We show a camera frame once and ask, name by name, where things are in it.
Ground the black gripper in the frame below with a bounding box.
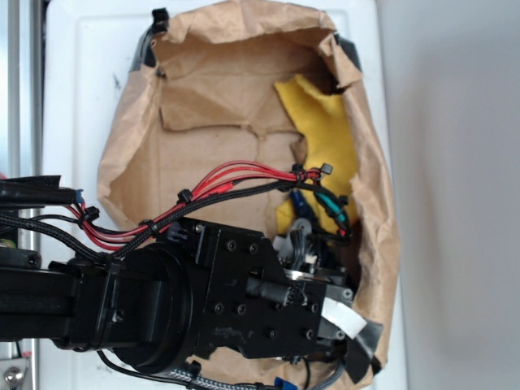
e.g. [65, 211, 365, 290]
[168, 218, 349, 359]

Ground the red and black cable bundle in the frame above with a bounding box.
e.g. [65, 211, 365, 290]
[0, 161, 350, 261]

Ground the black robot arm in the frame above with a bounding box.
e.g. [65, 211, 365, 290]
[1, 169, 352, 375]

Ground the brown paper bag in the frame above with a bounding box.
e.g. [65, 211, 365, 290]
[97, 0, 401, 385]

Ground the aluminium rail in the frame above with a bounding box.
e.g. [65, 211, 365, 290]
[6, 0, 44, 390]

